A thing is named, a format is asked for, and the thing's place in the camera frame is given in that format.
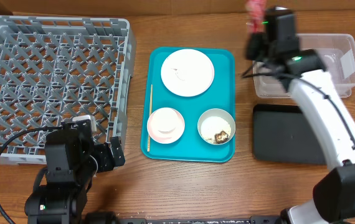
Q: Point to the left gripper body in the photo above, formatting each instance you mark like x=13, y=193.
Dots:
x=102, y=155

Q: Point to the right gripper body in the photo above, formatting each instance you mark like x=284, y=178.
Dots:
x=255, y=43

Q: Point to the red snack wrapper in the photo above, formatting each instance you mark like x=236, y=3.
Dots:
x=256, y=12

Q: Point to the large white plate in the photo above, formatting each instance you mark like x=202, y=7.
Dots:
x=187, y=72

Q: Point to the grey-white bowl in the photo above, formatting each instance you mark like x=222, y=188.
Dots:
x=220, y=113

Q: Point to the brown food piece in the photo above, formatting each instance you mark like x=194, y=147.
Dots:
x=221, y=137

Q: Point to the white cup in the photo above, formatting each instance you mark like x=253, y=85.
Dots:
x=164, y=120

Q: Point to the rice pile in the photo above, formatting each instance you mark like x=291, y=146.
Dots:
x=213, y=125

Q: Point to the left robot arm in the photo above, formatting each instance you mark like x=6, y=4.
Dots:
x=60, y=189

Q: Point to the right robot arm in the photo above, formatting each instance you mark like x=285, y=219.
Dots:
x=303, y=74

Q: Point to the grey dishwasher rack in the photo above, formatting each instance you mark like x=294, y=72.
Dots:
x=53, y=69

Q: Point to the wooden chopstick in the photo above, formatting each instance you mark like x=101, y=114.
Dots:
x=148, y=121

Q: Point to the teal plastic tray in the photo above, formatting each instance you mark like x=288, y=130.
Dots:
x=221, y=95

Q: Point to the black tray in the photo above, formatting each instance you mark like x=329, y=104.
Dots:
x=281, y=133

